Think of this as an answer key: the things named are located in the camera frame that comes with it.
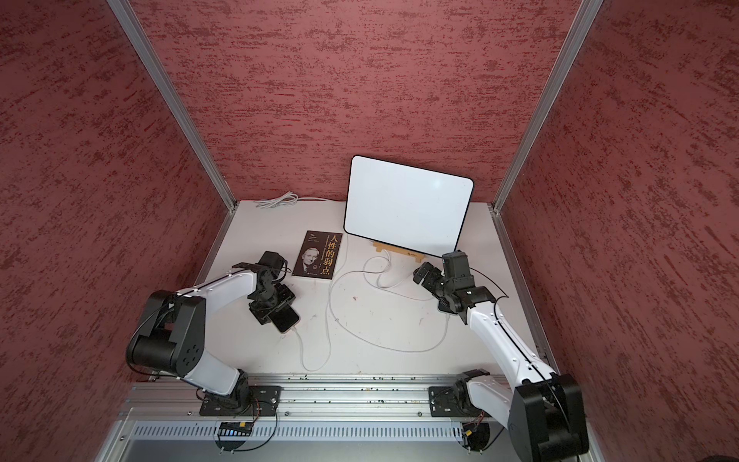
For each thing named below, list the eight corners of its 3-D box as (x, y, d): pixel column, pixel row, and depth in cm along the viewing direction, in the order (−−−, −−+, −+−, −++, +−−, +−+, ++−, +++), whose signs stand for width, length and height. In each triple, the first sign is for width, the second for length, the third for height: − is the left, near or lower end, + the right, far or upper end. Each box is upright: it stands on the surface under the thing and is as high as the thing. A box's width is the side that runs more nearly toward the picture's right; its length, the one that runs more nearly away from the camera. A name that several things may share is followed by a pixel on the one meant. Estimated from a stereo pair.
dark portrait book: (293, 276, 101) (292, 273, 99) (308, 233, 113) (307, 230, 112) (331, 280, 100) (331, 277, 98) (342, 236, 112) (341, 233, 111)
